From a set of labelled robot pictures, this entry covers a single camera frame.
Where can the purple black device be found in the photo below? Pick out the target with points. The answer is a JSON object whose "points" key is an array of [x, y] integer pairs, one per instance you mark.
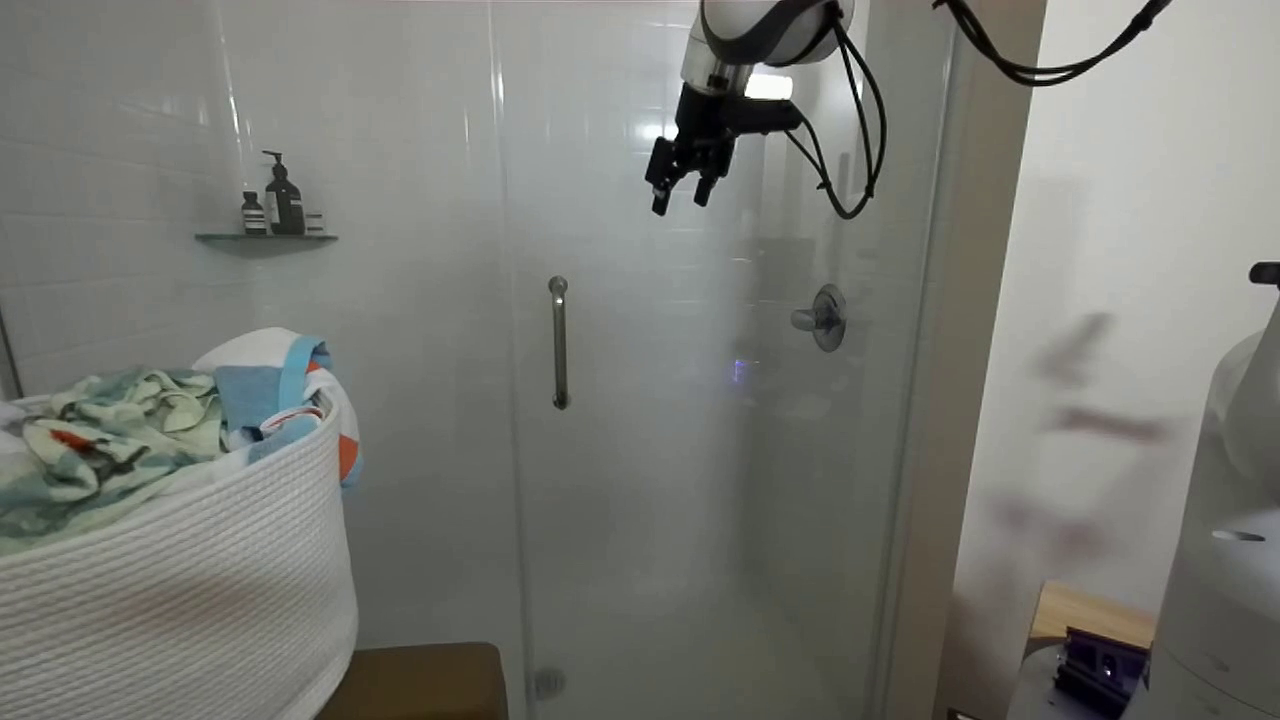
{"points": [[1100, 665]]}

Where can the glass corner shower shelf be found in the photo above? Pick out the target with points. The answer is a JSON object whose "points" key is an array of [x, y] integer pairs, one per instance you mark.
{"points": [[267, 242]]}

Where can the white woven laundry basket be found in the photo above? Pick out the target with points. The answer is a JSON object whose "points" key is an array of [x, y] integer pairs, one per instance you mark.
{"points": [[161, 615]]}

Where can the white orange cloth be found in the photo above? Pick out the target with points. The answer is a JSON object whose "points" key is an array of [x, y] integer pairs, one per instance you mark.
{"points": [[344, 461]]}

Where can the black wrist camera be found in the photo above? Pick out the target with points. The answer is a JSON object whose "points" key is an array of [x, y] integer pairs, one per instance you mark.
{"points": [[765, 118]]}

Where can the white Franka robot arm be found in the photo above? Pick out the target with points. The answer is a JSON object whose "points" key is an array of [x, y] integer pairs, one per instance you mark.
{"points": [[1224, 602]]}

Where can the black camera on stand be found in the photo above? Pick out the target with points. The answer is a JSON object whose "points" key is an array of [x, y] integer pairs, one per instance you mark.
{"points": [[1264, 273]]}

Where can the white folded towel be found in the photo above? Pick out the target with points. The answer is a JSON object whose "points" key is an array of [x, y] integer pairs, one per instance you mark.
{"points": [[247, 349]]}

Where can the light wooden robot platform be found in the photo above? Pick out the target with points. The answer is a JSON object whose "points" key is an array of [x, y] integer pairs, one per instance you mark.
{"points": [[1086, 618]]}

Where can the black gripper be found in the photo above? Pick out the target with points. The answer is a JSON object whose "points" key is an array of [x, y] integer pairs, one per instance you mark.
{"points": [[700, 143]]}

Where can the fixed glass shower panel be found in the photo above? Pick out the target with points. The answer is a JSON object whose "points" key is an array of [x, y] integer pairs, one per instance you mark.
{"points": [[402, 402]]}

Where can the small jar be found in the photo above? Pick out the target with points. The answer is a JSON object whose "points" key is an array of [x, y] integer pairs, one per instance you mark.
{"points": [[313, 225]]}

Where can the green patterned cloth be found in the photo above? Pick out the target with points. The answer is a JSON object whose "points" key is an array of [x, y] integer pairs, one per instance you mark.
{"points": [[107, 441]]}

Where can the frosted glass shower door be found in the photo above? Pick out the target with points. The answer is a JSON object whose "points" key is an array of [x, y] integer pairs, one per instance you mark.
{"points": [[665, 533]]}

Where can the blue cloth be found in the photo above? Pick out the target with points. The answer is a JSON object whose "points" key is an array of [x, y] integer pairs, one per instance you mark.
{"points": [[262, 385]]}

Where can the metal towel bar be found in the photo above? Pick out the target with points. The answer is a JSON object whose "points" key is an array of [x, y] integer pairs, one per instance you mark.
{"points": [[10, 363]]}

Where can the small dark bottle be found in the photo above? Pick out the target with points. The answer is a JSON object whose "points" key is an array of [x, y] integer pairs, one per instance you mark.
{"points": [[254, 218]]}

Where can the dark pump bottle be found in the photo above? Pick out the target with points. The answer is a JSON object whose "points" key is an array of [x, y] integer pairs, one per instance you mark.
{"points": [[283, 206]]}

